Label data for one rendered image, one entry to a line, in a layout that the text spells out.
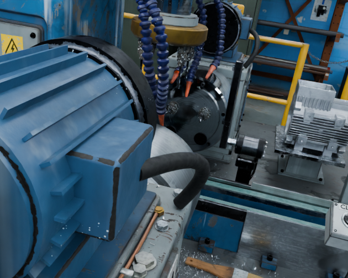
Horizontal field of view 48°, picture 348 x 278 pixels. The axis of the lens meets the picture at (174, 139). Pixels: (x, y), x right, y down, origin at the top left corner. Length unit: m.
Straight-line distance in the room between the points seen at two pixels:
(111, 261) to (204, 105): 0.84
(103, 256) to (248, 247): 0.67
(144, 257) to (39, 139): 0.20
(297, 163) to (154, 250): 1.12
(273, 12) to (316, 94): 4.64
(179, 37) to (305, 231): 0.54
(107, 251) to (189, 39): 0.57
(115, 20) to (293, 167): 0.84
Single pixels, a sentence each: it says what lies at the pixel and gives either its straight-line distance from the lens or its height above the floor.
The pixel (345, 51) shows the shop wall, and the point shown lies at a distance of 6.13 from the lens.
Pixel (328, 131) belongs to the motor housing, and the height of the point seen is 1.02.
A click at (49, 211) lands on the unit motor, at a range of 0.29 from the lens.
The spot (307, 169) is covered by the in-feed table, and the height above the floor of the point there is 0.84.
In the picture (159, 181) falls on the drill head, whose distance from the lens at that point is 0.64.
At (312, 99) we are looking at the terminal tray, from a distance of 1.41.
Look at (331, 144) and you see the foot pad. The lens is 1.42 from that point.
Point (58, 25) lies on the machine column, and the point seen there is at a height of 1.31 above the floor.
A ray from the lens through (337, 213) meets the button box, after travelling 0.81.
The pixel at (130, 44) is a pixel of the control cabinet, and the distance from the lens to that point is 4.42.
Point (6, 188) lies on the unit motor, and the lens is 0.28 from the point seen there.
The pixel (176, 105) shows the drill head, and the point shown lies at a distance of 1.20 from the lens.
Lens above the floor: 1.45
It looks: 23 degrees down
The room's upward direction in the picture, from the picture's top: 8 degrees clockwise
